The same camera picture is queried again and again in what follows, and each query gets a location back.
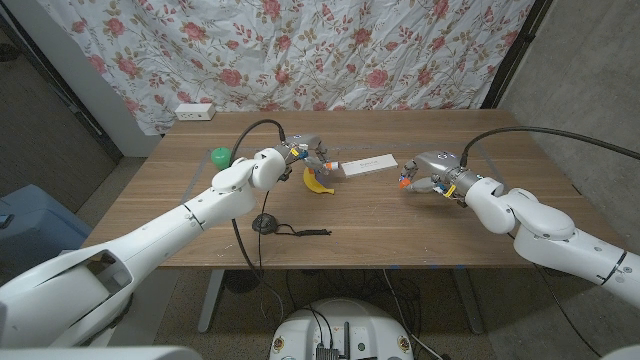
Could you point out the black backdrop pole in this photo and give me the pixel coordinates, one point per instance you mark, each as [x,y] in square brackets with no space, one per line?
[515,50]

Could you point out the green toy apple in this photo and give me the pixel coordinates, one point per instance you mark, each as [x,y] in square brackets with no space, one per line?
[220,157]

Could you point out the yellow toy banana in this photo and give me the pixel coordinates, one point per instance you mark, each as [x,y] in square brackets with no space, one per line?
[315,185]

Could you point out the blue plastic bin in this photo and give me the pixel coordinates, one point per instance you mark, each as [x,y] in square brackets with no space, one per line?
[35,225]

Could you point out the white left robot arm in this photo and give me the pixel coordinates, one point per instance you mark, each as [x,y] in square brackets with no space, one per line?
[165,235]

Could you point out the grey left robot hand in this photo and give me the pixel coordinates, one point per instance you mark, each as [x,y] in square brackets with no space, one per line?
[307,141]

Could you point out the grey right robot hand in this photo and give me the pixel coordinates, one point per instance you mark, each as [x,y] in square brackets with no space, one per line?
[437,161]

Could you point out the white stylus pen box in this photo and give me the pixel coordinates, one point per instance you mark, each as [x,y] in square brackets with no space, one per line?
[370,165]

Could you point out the floral curtain backdrop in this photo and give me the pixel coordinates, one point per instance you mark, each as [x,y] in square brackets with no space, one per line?
[300,55]

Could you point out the white power strip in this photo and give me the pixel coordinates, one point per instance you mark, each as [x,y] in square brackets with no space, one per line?
[194,111]

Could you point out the orange glue stick cap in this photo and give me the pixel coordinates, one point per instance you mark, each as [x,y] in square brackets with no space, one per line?
[403,183]

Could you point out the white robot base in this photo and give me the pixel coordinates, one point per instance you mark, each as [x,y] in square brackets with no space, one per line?
[340,325]

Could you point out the black round floor object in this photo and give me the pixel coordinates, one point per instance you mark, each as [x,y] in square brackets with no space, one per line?
[243,281]

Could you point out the grey table leg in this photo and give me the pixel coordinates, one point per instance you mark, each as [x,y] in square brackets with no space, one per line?
[469,300]
[210,300]

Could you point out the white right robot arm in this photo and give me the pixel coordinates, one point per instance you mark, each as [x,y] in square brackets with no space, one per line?
[550,235]

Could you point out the glue stick with blue label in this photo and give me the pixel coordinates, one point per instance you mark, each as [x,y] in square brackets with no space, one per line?
[332,165]

